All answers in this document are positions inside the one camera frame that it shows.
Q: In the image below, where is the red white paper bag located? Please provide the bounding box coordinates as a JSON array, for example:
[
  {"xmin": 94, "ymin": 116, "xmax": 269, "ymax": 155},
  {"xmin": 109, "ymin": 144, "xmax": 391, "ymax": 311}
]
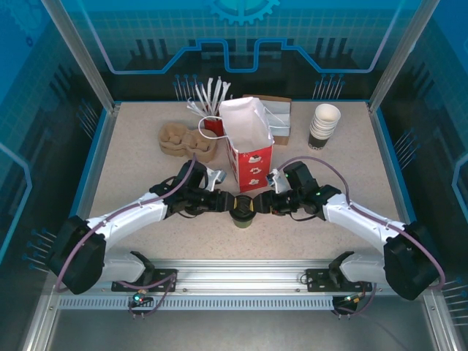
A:
[{"xmin": 197, "ymin": 97, "xmax": 293, "ymax": 194}]

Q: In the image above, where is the brown cardboard napkin box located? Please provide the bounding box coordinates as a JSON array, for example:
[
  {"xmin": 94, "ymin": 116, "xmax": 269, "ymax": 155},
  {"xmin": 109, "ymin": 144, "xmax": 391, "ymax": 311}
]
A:
[{"xmin": 242, "ymin": 94, "xmax": 293, "ymax": 146}]

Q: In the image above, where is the paper cup stack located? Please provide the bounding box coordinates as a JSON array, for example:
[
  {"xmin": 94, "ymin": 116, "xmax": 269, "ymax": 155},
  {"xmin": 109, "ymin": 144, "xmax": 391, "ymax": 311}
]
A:
[{"xmin": 308, "ymin": 103, "xmax": 341, "ymax": 151}]

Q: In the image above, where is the red straw holder cup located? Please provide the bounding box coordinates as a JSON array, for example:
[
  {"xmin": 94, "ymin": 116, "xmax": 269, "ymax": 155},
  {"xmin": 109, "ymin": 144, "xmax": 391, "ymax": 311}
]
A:
[{"xmin": 203, "ymin": 115, "xmax": 224, "ymax": 136}]

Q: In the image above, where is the bent white wrapped straw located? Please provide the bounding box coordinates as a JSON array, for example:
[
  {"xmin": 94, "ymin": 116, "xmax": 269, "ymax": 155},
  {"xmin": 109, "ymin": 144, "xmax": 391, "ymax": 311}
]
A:
[{"xmin": 186, "ymin": 97, "xmax": 206, "ymax": 118}]

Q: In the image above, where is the white napkin stack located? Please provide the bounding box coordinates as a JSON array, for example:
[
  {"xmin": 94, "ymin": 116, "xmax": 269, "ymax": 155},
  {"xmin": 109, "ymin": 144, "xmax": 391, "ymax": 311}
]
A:
[{"xmin": 263, "ymin": 100, "xmax": 292, "ymax": 129}]

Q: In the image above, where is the green lit connector board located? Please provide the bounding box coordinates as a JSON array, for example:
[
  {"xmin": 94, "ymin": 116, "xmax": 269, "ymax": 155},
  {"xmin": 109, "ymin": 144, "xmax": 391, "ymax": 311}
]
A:
[{"xmin": 132, "ymin": 290, "xmax": 153, "ymax": 306}]

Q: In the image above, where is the steel lower shelf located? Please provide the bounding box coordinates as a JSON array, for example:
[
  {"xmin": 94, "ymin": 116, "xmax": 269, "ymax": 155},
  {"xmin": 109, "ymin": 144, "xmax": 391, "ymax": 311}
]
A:
[{"xmin": 21, "ymin": 284, "xmax": 461, "ymax": 351}]

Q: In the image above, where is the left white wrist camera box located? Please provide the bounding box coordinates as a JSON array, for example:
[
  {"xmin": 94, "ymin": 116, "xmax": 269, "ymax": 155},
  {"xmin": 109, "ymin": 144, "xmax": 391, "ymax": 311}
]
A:
[{"xmin": 205, "ymin": 167, "xmax": 227, "ymax": 191}]

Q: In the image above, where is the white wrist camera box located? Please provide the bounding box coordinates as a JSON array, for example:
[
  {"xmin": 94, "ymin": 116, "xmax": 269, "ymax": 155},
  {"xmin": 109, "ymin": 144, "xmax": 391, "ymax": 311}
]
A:
[
  {"xmin": 205, "ymin": 167, "xmax": 227, "ymax": 191},
  {"xmin": 265, "ymin": 168, "xmax": 290, "ymax": 195}
]

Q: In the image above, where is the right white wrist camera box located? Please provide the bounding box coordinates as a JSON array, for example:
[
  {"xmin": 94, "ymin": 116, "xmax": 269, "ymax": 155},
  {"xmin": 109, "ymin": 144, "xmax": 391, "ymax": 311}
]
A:
[{"xmin": 265, "ymin": 168, "xmax": 290, "ymax": 195}]

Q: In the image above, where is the aluminium mounting rail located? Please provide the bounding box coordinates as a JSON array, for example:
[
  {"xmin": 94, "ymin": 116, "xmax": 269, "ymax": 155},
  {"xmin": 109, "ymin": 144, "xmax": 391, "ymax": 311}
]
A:
[{"xmin": 49, "ymin": 258, "xmax": 438, "ymax": 298}]

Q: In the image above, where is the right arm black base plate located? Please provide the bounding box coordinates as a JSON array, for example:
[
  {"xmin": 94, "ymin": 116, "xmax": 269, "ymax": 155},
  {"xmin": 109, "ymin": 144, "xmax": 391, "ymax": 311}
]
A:
[{"xmin": 305, "ymin": 268, "xmax": 373, "ymax": 293}]

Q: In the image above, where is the slotted grey cable duct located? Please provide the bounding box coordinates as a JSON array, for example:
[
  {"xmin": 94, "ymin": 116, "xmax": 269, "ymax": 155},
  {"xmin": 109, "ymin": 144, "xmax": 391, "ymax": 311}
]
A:
[{"xmin": 56, "ymin": 296, "xmax": 336, "ymax": 312}]

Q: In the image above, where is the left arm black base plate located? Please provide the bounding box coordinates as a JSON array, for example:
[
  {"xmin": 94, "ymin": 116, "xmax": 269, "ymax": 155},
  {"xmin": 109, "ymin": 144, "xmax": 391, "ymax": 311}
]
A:
[{"xmin": 111, "ymin": 268, "xmax": 179, "ymax": 293}]

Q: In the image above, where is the aluminium frame post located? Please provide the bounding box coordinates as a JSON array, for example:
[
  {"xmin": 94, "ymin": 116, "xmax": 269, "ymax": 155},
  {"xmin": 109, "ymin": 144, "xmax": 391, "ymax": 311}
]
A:
[
  {"xmin": 367, "ymin": 0, "xmax": 431, "ymax": 115},
  {"xmin": 40, "ymin": 0, "xmax": 121, "ymax": 115}
]

